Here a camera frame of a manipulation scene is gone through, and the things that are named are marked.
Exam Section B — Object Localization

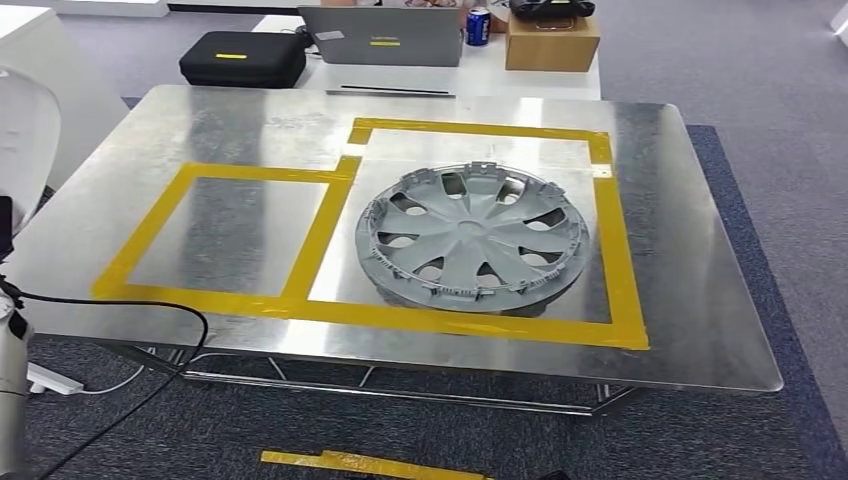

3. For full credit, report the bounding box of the white plastic car body part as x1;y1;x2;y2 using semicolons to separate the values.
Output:
0;64;63;237

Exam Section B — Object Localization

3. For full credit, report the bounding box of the stainless steel workbench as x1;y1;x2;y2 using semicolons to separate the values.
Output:
0;6;131;194
3;84;786;419

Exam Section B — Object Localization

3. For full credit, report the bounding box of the grey plastic hubcap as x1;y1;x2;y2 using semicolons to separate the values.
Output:
353;160;593;315

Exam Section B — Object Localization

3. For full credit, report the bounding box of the yellow tape outline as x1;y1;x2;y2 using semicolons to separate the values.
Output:
89;116;651;353

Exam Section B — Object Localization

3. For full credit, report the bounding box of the white table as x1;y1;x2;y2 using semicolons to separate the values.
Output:
251;13;603;103

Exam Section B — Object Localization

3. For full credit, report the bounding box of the grey laptop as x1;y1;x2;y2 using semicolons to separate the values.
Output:
297;5;466;99

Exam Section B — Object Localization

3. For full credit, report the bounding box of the blue drink can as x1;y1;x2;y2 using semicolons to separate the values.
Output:
464;6;493;48

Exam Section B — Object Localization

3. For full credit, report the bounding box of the yellow floor tape strip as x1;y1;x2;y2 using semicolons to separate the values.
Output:
259;449;492;480

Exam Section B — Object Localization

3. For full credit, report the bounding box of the cardboard box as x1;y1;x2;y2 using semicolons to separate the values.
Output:
504;14;602;73

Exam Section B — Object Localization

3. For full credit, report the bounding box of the black zip case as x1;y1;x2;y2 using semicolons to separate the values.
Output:
178;30;309;90

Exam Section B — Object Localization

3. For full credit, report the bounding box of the black bag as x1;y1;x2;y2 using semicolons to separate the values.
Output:
508;0;597;22

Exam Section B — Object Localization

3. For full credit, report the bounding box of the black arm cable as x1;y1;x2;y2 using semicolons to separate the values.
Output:
0;274;211;480

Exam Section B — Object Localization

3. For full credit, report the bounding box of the white floor cable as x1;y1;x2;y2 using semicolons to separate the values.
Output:
79;364;148;397

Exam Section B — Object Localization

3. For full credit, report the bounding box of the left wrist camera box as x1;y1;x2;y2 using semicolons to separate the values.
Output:
0;195;15;262

